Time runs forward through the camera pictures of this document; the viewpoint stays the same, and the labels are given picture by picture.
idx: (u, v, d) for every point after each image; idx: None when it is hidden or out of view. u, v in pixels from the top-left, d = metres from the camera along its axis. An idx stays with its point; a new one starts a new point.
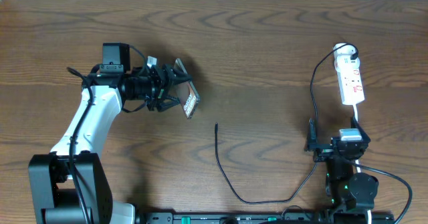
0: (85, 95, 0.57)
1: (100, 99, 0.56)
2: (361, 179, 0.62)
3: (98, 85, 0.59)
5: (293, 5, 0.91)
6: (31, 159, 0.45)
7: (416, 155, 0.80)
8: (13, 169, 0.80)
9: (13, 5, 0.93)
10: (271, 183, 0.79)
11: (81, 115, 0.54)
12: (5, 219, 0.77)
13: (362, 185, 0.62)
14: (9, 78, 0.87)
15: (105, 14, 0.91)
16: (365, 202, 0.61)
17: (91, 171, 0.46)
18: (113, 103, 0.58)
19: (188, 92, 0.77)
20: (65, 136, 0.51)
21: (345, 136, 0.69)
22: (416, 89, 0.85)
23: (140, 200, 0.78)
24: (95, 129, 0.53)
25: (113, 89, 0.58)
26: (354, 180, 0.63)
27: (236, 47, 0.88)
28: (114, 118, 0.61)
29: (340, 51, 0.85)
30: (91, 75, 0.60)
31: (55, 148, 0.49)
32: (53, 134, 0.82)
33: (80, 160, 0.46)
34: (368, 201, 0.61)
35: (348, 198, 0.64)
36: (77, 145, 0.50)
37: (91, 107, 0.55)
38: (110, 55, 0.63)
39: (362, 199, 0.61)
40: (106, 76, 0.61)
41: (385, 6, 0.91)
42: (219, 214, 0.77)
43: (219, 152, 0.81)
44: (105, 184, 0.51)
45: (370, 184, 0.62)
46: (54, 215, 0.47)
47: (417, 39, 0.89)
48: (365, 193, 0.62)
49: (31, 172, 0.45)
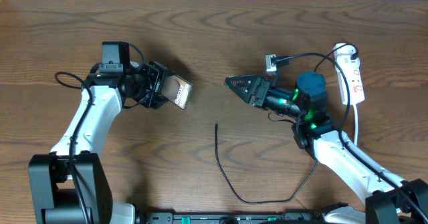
0: (84, 95, 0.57)
1: (100, 99, 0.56)
2: (305, 77, 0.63)
3: (97, 85, 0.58)
5: (293, 5, 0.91)
6: (31, 158, 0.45)
7: (416, 155, 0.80)
8: (13, 168, 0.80)
9: (11, 5, 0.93)
10: (271, 183, 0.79)
11: (81, 115, 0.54)
12: (5, 218, 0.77)
13: (308, 81, 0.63)
14: (7, 77, 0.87)
15: (105, 14, 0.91)
16: (319, 94, 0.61)
17: (91, 171, 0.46)
18: (113, 103, 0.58)
19: (177, 85, 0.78)
20: (65, 136, 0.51)
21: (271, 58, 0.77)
22: (416, 89, 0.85)
23: (140, 200, 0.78)
24: (95, 129, 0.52)
25: (113, 89, 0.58)
26: (298, 80, 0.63)
27: (237, 47, 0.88)
28: (114, 117, 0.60)
29: (340, 51, 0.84)
30: (91, 75, 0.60)
31: (54, 148, 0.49)
32: (52, 134, 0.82)
33: (80, 159, 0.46)
34: (319, 94, 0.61)
35: (303, 102, 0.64)
36: (77, 145, 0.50)
37: (91, 107, 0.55)
38: (110, 55, 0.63)
39: (315, 93, 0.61)
40: (105, 76, 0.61)
41: (386, 6, 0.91)
42: (219, 214, 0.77)
43: (219, 152, 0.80)
44: (105, 184, 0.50)
45: (317, 79, 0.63)
46: (54, 215, 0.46)
47: (418, 39, 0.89)
48: (313, 87, 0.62)
49: (31, 172, 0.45)
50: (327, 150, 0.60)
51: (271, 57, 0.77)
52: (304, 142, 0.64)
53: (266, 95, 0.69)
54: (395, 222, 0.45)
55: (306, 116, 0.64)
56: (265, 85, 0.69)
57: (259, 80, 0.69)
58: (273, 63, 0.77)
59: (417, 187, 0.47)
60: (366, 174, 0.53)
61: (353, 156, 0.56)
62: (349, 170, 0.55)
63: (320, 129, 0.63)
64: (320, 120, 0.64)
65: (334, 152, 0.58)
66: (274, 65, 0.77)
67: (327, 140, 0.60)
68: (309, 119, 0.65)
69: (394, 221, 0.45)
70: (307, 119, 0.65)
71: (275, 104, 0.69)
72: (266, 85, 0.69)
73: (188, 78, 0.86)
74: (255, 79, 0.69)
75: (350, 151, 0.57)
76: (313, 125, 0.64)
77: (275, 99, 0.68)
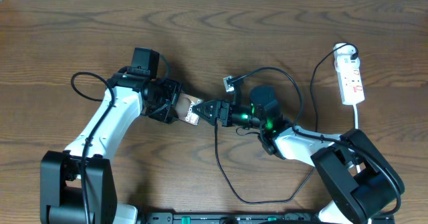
0: (107, 95, 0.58)
1: (122, 101, 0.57)
2: (257, 91, 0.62)
3: (120, 86, 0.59)
5: (292, 5, 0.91)
6: (45, 155, 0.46)
7: (417, 155, 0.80)
8: (12, 169, 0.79)
9: (11, 5, 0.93)
10: (271, 183, 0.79)
11: (101, 115, 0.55)
12: (4, 219, 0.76)
13: (258, 93, 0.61)
14: (7, 77, 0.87)
15: (105, 14, 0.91)
16: (271, 103, 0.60)
17: (100, 177, 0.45)
18: (133, 108, 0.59)
19: (188, 103, 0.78)
20: (82, 136, 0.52)
21: (226, 80, 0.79)
22: (416, 89, 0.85)
23: (140, 200, 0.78)
24: (112, 132, 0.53)
25: (136, 92, 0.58)
26: (252, 96, 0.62)
27: (237, 47, 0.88)
28: (132, 121, 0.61)
29: (340, 51, 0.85)
30: (117, 75, 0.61)
31: (69, 146, 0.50)
32: (52, 134, 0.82)
33: (91, 164, 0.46)
34: (271, 102, 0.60)
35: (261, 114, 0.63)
36: (91, 148, 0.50)
37: (112, 109, 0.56)
38: (139, 60, 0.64)
39: (267, 103, 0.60)
40: (131, 78, 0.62)
41: (385, 6, 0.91)
42: (220, 214, 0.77)
43: (219, 152, 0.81)
44: (112, 190, 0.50)
45: (267, 91, 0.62)
46: (58, 214, 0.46)
47: (417, 39, 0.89)
48: (266, 97, 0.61)
49: (43, 168, 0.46)
50: (285, 148, 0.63)
51: (227, 79, 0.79)
52: (271, 148, 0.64)
53: (229, 114, 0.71)
54: (341, 170, 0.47)
55: (267, 125, 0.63)
56: (225, 106, 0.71)
57: (219, 103, 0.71)
58: (230, 85, 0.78)
59: (354, 135, 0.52)
60: (311, 142, 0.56)
61: (304, 137, 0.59)
62: (299, 146, 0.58)
63: (281, 133, 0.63)
64: (279, 124, 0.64)
65: (287, 142, 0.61)
66: (230, 85, 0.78)
67: (281, 135, 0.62)
68: (270, 127, 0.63)
69: (339, 169, 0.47)
70: (268, 128, 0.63)
71: (239, 120, 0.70)
72: (225, 105, 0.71)
73: (188, 78, 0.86)
74: (215, 102, 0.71)
75: (301, 135, 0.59)
76: (274, 130, 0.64)
77: (238, 116, 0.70)
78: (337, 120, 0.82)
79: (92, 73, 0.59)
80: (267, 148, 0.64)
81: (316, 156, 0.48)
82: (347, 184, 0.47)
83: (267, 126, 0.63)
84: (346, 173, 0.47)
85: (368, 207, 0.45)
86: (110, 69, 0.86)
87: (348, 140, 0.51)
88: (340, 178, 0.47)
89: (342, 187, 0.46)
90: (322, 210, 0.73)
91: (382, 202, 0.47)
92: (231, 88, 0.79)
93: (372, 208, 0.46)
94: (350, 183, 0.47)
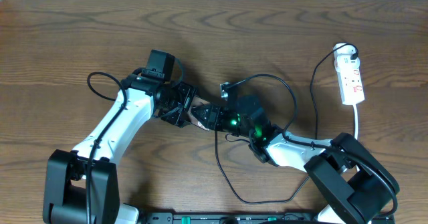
0: (120, 97, 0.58)
1: (134, 104, 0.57)
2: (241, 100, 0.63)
3: (134, 88, 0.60)
5: (292, 5, 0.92)
6: (53, 153, 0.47)
7: (417, 155, 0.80)
8: (13, 168, 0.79)
9: (11, 5, 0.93)
10: (271, 183, 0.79)
11: (112, 117, 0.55)
12: (3, 219, 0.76)
13: (243, 103, 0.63)
14: (8, 77, 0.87)
15: (105, 14, 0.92)
16: (257, 111, 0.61)
17: (105, 181, 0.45)
18: (144, 112, 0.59)
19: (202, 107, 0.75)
20: (91, 136, 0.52)
21: (221, 85, 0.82)
22: (416, 88, 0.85)
23: (140, 200, 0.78)
24: (121, 136, 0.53)
25: (148, 96, 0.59)
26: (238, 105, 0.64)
27: (237, 47, 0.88)
28: (141, 124, 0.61)
29: (340, 51, 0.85)
30: (132, 76, 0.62)
31: (77, 146, 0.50)
32: (52, 134, 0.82)
33: (97, 166, 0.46)
34: (256, 110, 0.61)
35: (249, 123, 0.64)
36: (99, 149, 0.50)
37: (123, 112, 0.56)
38: (154, 62, 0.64)
39: (252, 111, 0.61)
40: (145, 80, 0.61)
41: (385, 6, 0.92)
42: (219, 214, 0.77)
43: (219, 152, 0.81)
44: (117, 192, 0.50)
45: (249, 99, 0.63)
46: (60, 212, 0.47)
47: (417, 39, 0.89)
48: (250, 105, 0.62)
49: (49, 166, 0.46)
50: (280, 159, 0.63)
51: (222, 85, 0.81)
52: (263, 156, 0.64)
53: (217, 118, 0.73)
54: (334, 177, 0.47)
55: (257, 132, 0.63)
56: (215, 110, 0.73)
57: (210, 106, 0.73)
58: (225, 91, 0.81)
59: (346, 140, 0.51)
60: (302, 150, 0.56)
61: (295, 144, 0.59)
62: (291, 154, 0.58)
63: (271, 141, 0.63)
64: (267, 132, 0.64)
65: (279, 150, 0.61)
66: (225, 92, 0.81)
67: (273, 143, 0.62)
68: (259, 135, 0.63)
69: (332, 176, 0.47)
70: (258, 136, 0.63)
71: (229, 126, 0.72)
72: (215, 109, 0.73)
73: (188, 78, 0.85)
74: (210, 105, 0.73)
75: (292, 142, 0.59)
76: (264, 137, 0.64)
77: (227, 122, 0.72)
78: (337, 121, 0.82)
79: (108, 74, 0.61)
80: (258, 156, 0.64)
81: (309, 165, 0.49)
82: (344, 190, 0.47)
83: (256, 134, 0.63)
84: (341, 179, 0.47)
85: (365, 212, 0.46)
86: (110, 69, 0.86)
87: (340, 146, 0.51)
88: (337, 184, 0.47)
89: (338, 194, 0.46)
90: (319, 214, 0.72)
91: (378, 206, 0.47)
92: (226, 94, 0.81)
93: (370, 213, 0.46)
94: (345, 189, 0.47)
